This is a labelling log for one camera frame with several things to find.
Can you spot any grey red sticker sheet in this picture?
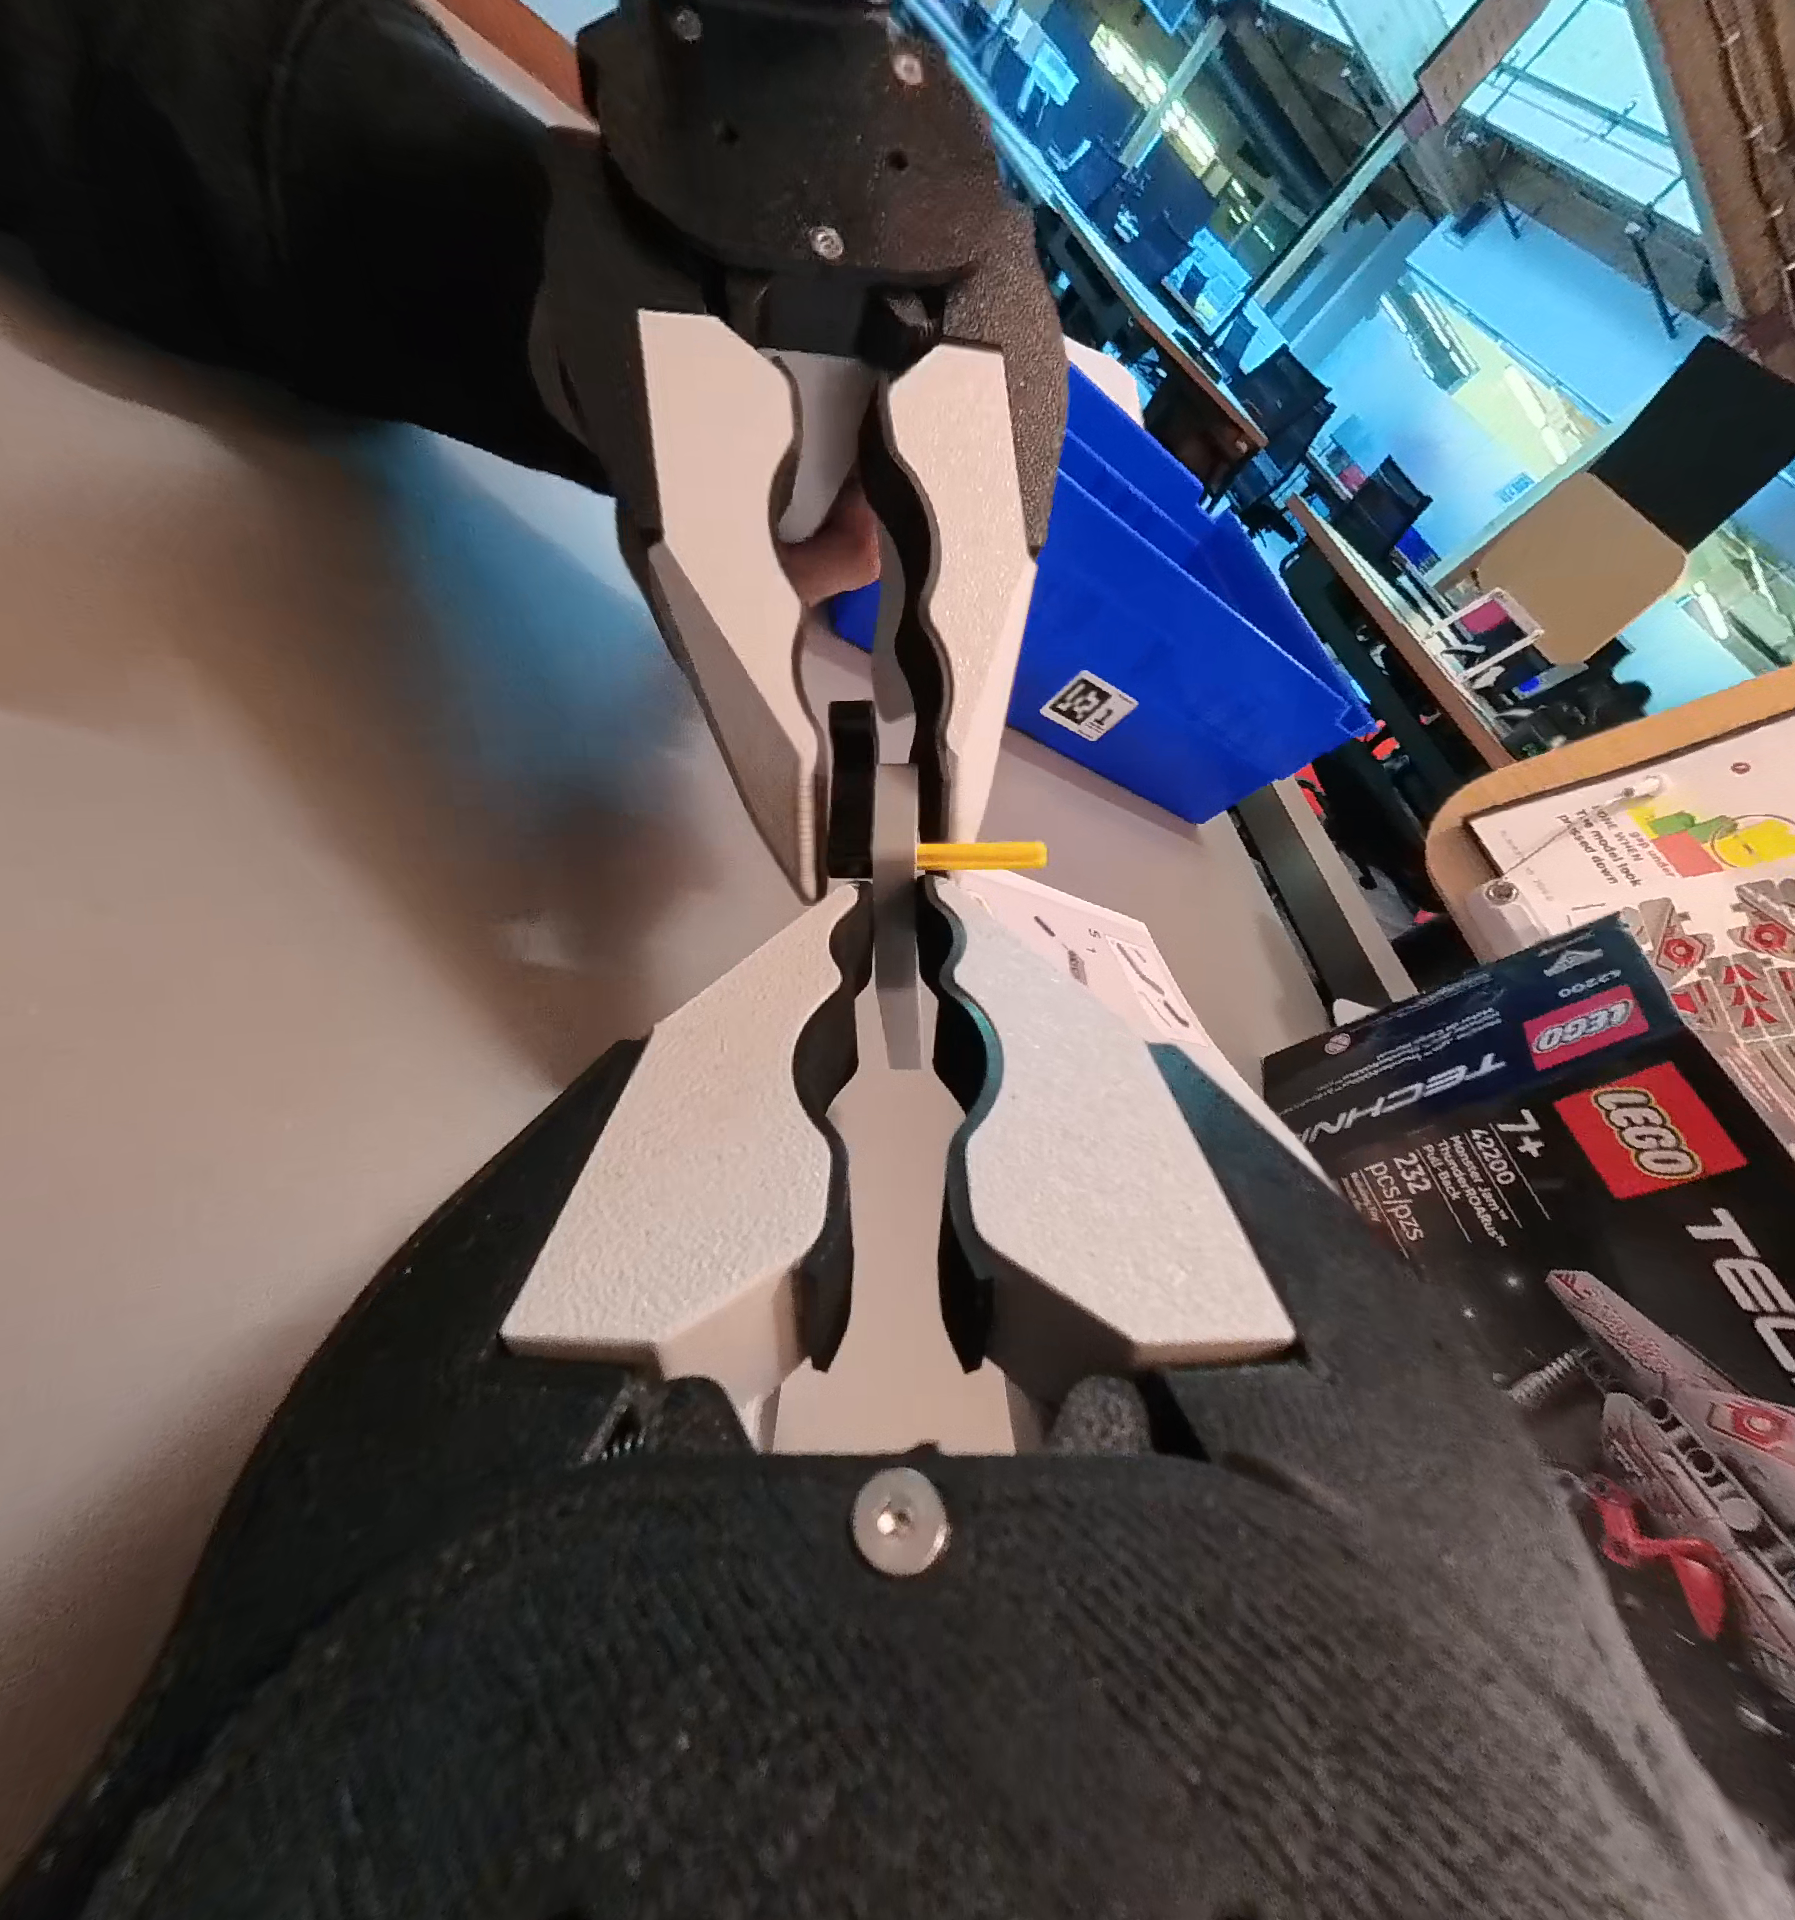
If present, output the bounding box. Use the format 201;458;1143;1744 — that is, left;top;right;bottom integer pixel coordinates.
1630;876;1795;1133

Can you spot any tan panel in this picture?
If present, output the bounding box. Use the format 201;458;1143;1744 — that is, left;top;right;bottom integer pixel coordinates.
1472;471;1690;661

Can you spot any black panel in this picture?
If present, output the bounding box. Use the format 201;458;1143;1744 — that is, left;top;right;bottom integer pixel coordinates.
1586;335;1795;558

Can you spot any long wooden desk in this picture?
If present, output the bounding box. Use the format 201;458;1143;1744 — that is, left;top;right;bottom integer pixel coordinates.
1287;493;1512;767

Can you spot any black red office chair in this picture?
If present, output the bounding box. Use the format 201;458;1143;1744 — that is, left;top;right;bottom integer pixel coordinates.
1309;720;1438;918

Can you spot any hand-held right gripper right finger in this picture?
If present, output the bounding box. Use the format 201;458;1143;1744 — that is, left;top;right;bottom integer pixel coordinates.
919;877;1299;1447

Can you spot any black toy connector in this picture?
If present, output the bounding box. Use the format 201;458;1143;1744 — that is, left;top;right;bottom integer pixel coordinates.
825;701;877;876

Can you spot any black toy set box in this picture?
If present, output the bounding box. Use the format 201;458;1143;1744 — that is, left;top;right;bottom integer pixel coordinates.
1263;918;1795;1883

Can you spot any wooden board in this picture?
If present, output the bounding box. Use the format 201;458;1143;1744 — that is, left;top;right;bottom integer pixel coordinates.
1428;644;1795;962

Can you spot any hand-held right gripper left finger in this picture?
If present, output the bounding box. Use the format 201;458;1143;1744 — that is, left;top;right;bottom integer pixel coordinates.
499;881;863;1452

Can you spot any white instruction booklet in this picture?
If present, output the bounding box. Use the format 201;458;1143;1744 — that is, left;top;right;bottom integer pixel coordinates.
957;870;1217;1056

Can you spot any hanging sign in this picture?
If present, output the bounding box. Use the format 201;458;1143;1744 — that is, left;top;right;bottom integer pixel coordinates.
1412;0;1550;122

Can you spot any grey desk with dark edge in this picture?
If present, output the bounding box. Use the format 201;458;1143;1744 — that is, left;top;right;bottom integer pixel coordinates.
1233;779;1414;1022

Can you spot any grey bent toy beam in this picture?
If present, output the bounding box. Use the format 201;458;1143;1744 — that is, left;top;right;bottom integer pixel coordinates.
867;755;929;1076

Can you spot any white printed sheet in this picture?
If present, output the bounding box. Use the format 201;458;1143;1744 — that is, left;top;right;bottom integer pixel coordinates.
1466;695;1795;931

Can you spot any person's left hand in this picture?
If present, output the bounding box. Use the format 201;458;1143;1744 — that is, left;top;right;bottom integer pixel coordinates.
773;475;889;610

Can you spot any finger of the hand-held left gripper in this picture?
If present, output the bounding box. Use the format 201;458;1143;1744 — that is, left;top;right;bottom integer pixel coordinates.
633;308;841;901
859;341;1029;845

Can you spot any blue plastic bin with label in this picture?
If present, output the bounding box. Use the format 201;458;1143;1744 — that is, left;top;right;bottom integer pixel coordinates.
829;441;1363;823

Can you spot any white table with wooden edge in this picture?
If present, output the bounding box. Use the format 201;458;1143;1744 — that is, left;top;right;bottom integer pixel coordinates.
417;0;599;122

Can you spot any person's left forearm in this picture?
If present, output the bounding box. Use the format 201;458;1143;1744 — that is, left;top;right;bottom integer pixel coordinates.
0;0;613;493

